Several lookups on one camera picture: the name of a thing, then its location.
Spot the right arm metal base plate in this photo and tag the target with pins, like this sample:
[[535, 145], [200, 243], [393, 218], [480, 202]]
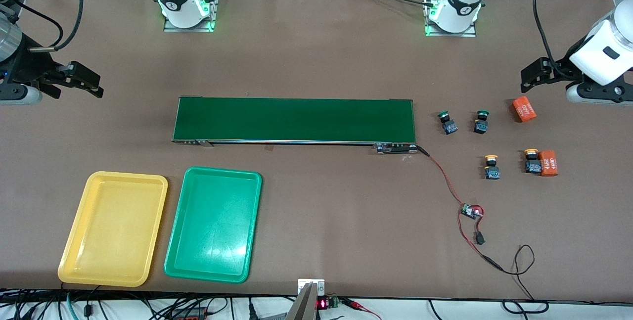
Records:
[[198, 29]]

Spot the red clip lead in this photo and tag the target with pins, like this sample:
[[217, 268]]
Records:
[[353, 303]]

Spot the green conveyor belt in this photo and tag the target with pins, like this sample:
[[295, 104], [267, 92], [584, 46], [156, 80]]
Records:
[[296, 119]]

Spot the yellow plastic tray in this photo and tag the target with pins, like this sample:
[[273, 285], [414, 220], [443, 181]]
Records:
[[113, 231]]

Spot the green push button switch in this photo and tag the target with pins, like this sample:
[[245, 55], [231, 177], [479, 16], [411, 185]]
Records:
[[449, 126], [480, 126]]

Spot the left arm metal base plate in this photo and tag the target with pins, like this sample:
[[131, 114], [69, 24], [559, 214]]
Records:
[[465, 34]]

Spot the grey metal mounting bracket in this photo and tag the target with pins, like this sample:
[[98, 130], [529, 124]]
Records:
[[304, 305]]

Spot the yellow push button switch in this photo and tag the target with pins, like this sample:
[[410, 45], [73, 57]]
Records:
[[532, 165], [492, 172]]

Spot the red digit display module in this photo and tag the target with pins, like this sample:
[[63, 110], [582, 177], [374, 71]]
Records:
[[322, 303]]

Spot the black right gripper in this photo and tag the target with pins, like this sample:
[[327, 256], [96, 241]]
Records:
[[30, 67]]

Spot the small green circuit board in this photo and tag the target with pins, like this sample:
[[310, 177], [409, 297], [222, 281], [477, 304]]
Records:
[[470, 210]]

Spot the green plastic tray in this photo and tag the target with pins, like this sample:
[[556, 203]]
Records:
[[212, 226]]

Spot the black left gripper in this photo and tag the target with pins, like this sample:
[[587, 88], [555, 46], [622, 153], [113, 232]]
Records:
[[561, 68]]

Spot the red power strip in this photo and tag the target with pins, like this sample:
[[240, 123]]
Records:
[[188, 316]]

